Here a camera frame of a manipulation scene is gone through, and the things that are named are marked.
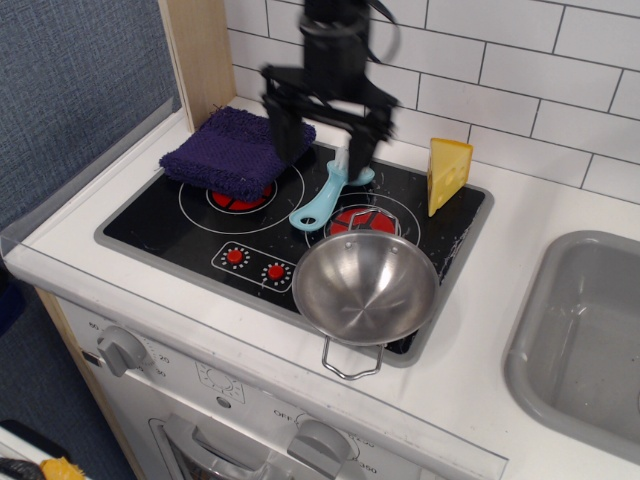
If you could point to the light wooden side panel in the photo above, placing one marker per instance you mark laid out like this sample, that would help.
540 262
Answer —
199 45

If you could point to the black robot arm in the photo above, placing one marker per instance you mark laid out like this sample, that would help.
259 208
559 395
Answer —
332 15

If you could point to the steel bowl with wire handle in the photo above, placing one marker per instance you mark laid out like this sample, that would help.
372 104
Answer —
365 288

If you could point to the grey oven knob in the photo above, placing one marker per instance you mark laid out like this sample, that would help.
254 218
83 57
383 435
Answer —
320 447
120 350

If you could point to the grey right oven knob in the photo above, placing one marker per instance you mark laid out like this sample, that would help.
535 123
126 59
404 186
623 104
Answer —
320 447

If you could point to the grey sink basin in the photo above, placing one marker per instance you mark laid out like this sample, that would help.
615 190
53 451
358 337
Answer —
573 364

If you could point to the light blue dish brush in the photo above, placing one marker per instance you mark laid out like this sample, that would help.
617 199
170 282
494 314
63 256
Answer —
317 212

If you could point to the grey left oven knob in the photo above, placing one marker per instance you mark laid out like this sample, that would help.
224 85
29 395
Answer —
120 350

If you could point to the purple towel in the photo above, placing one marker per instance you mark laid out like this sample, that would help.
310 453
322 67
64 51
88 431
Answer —
231 154

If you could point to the yellow black object bottom left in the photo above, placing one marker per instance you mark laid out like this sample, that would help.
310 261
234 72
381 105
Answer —
27 454

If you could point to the black toy stovetop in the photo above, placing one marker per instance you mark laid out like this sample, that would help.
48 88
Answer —
249 251

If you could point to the white toy oven front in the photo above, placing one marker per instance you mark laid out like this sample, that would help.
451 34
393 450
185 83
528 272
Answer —
180 418

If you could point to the yellow toy cheese wedge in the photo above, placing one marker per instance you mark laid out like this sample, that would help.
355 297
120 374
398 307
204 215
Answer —
448 172

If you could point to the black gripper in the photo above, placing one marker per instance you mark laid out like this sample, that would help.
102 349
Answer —
331 87

